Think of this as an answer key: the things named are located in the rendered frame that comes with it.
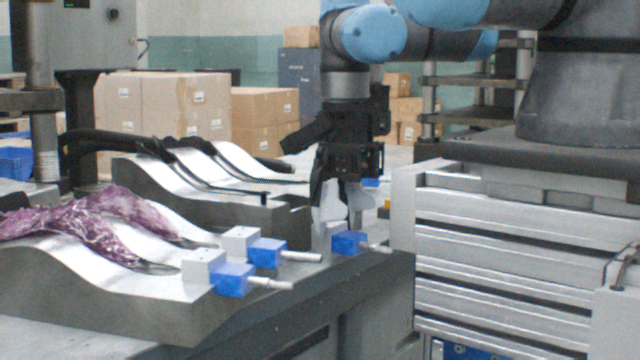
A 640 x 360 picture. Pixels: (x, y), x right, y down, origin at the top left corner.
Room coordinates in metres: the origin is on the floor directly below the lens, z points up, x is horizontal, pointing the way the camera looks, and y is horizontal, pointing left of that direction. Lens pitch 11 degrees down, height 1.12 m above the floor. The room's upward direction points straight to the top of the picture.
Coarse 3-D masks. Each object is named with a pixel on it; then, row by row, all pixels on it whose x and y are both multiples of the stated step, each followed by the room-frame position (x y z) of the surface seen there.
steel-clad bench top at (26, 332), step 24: (384, 192) 1.51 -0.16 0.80; (384, 240) 1.12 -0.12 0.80; (288, 264) 0.99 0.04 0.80; (312, 264) 0.99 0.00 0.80; (336, 264) 1.00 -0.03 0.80; (264, 288) 0.88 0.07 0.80; (0, 336) 0.71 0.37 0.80; (24, 336) 0.71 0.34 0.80; (48, 336) 0.71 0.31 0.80; (72, 336) 0.72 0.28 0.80; (96, 336) 0.72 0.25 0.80; (120, 336) 0.72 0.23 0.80
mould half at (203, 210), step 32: (128, 160) 1.17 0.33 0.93; (192, 160) 1.24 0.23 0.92; (96, 192) 1.23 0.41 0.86; (160, 192) 1.12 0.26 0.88; (192, 192) 1.12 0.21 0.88; (288, 192) 1.09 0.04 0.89; (192, 224) 1.08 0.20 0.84; (224, 224) 1.04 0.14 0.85; (256, 224) 1.00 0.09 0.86; (288, 224) 1.01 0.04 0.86
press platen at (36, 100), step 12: (0, 96) 1.45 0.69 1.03; (12, 96) 1.45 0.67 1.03; (24, 96) 1.46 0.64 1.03; (36, 96) 1.47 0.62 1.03; (48, 96) 1.48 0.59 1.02; (60, 96) 1.51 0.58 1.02; (0, 108) 1.45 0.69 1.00; (12, 108) 1.45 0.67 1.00; (24, 108) 1.46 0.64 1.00; (36, 108) 1.47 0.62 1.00; (48, 108) 1.48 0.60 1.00; (60, 108) 1.51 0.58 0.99
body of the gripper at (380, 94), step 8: (376, 88) 1.50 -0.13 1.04; (384, 88) 1.50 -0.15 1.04; (376, 96) 1.51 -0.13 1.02; (384, 96) 1.50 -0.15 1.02; (384, 104) 1.50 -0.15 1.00; (384, 112) 1.49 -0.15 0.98; (376, 120) 1.49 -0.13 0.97; (384, 120) 1.50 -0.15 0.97; (376, 128) 1.49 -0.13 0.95; (384, 128) 1.49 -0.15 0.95; (376, 136) 1.50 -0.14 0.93
